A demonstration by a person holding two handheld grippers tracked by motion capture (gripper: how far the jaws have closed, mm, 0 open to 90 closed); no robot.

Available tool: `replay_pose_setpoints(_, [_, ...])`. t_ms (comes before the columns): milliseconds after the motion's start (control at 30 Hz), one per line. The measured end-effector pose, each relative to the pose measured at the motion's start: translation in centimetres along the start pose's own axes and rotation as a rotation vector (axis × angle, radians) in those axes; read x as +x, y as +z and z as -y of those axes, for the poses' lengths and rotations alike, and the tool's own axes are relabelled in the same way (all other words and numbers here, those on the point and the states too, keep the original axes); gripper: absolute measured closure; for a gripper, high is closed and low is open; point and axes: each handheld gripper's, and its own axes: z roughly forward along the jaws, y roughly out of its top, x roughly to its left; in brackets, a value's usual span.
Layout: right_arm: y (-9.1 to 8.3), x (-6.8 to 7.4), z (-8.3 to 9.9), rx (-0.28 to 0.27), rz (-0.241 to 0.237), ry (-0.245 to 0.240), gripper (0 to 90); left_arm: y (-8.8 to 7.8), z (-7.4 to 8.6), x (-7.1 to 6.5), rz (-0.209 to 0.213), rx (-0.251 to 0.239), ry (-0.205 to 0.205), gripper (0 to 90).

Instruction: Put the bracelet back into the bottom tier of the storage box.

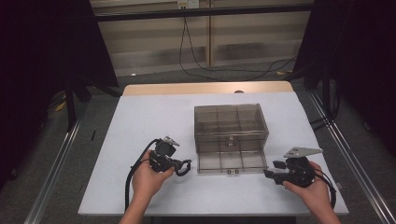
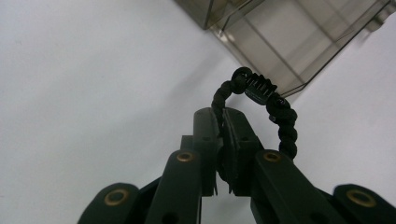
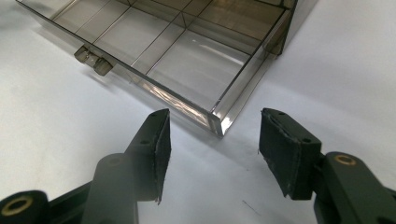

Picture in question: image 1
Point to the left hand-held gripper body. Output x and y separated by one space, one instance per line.
163 154

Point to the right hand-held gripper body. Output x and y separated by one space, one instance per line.
299 172

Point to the smoky clear drawer box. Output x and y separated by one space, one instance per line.
230 119

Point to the person's right hand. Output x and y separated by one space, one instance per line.
316 194

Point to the person's left hand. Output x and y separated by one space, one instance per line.
146 180

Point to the white table cover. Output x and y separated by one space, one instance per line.
155 118

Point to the small black floor strip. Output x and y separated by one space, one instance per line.
93 135

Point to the black stand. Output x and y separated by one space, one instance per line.
71 105
326 93

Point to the yellow floor tape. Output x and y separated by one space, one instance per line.
280 73
61 106

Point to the black curtain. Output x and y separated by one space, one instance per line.
358 62
46 62

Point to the black horizontal bar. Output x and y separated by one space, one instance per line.
202 12

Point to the metal floor rail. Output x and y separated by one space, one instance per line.
351 155
53 174

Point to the white wall outlet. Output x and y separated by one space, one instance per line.
188 3

